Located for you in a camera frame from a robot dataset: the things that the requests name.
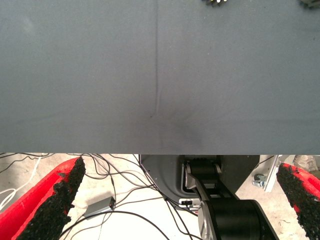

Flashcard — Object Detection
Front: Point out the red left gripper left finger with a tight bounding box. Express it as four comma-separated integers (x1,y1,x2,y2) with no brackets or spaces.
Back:
0,156,87,240

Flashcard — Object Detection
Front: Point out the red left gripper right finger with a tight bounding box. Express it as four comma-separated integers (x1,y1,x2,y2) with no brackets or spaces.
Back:
276,162,320,240

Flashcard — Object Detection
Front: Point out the small steel gear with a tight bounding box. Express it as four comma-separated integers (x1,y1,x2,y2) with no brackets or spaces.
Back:
204,0,229,8
299,0,320,8

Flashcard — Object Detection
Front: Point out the person in khaki trousers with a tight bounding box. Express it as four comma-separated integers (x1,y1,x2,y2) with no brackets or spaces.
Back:
293,154,320,174

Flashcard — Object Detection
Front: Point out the aluminium profile leg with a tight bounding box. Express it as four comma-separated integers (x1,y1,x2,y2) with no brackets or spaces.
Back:
264,154,285,193

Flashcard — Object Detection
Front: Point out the grey caster wheel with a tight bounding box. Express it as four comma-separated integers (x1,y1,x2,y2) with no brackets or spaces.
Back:
251,173,268,188

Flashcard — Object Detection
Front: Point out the grey adapter box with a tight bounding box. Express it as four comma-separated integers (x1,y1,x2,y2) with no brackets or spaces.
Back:
83,196,117,219

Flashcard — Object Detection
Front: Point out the dark grey table cloth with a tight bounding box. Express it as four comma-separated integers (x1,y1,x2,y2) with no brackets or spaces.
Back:
0,0,320,156

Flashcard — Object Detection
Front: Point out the white floor cable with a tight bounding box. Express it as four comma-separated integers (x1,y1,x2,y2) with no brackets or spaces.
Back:
0,156,42,212

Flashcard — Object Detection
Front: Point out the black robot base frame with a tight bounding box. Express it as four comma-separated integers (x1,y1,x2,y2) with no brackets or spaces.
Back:
138,154,280,240

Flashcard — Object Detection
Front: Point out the thin black floor cable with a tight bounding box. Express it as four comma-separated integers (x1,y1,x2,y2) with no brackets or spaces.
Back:
58,210,173,240
112,196,167,208

